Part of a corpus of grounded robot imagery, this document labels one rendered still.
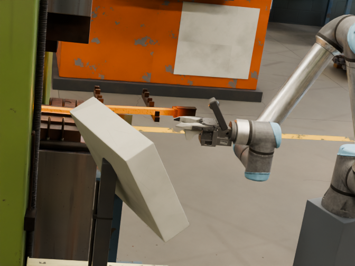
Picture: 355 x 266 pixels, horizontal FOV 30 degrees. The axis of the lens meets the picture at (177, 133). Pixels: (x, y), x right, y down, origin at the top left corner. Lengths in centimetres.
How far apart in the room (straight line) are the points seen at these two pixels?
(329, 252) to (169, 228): 126
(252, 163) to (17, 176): 88
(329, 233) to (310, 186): 177
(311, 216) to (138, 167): 143
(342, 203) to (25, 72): 149
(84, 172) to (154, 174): 65
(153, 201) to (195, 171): 284
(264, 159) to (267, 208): 175
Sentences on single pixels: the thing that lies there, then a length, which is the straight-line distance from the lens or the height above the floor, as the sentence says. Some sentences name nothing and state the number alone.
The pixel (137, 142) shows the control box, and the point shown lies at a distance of 156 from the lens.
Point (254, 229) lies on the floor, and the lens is 383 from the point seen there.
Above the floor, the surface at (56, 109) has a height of 101.
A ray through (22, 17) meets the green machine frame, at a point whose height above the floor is 140.
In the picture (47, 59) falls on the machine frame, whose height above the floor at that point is 111.
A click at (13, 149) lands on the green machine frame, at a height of 103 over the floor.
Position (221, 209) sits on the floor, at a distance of 398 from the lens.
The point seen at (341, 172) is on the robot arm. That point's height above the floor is 78.
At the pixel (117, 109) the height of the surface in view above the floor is 92.
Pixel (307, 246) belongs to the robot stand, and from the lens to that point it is 291.
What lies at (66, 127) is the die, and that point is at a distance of 219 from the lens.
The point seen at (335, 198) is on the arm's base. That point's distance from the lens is 279.
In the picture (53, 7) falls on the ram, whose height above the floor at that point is 138.
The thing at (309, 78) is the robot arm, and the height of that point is 117.
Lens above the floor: 176
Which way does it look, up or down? 20 degrees down
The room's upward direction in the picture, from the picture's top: 8 degrees clockwise
